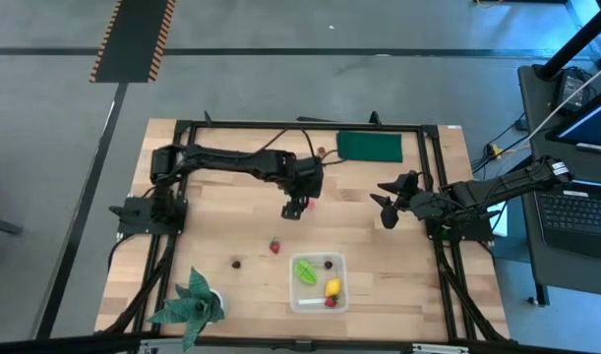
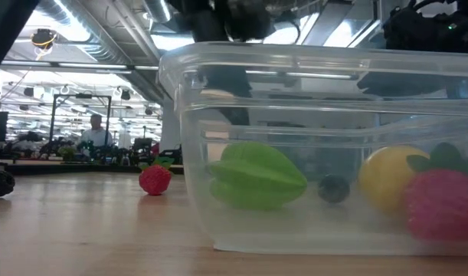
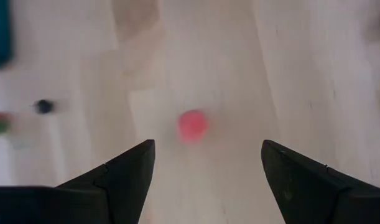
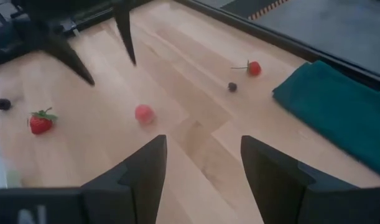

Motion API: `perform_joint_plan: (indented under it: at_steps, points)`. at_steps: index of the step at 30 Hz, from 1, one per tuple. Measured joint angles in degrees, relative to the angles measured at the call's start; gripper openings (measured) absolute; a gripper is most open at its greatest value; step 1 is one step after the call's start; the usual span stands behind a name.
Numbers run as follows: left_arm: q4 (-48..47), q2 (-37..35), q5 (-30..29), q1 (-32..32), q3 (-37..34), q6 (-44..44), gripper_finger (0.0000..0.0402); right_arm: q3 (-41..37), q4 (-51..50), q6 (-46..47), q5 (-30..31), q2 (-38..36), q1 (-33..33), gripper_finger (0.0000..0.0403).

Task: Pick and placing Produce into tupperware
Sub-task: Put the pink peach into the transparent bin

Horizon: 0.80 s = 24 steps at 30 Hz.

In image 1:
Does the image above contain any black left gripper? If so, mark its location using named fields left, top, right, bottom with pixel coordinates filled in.
left=280, top=155, right=326, bottom=221

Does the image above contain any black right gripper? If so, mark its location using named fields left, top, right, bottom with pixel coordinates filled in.
left=370, top=170, right=433, bottom=231

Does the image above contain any bright green toy leaf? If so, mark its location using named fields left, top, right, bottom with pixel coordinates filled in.
left=294, top=259, right=319, bottom=286

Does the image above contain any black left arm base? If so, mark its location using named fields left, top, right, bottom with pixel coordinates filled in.
left=109, top=196, right=189, bottom=236

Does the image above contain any clear plastic tupperware container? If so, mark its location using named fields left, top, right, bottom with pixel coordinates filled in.
left=288, top=252, right=350, bottom=316

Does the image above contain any dark green folded cloth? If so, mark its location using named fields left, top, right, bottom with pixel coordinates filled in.
left=335, top=130, right=404, bottom=164

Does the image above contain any white plant pot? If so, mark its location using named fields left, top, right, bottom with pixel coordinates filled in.
left=209, top=288, right=228, bottom=325

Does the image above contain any green artificial plant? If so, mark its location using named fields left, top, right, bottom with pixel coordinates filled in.
left=147, top=266, right=226, bottom=353

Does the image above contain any dark grey side table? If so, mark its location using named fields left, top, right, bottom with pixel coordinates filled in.
left=518, top=63, right=601, bottom=309

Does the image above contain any black laptop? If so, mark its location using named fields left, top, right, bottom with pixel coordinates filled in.
left=532, top=177, right=601, bottom=261

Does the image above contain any black power adapter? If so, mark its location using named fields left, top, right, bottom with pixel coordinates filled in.
left=555, top=67, right=594, bottom=115

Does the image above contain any black computer monitor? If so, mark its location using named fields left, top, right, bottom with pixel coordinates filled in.
left=545, top=83, right=601, bottom=157

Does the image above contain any black orange striped floor mat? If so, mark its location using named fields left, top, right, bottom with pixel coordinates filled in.
left=88, top=0, right=177, bottom=84

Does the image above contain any black diagonal pole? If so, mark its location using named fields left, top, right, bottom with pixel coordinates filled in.
left=535, top=0, right=601, bottom=81

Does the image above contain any black horizontal beam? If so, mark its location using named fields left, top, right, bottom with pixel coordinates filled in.
left=0, top=331, right=601, bottom=354

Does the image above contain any grey floor object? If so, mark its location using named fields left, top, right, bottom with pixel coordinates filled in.
left=0, top=214, right=25, bottom=237

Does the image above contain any black aluminium table frame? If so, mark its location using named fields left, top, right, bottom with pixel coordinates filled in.
left=95, top=110, right=511, bottom=345

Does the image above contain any white cable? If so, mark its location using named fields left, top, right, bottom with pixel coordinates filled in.
left=520, top=57, right=601, bottom=148

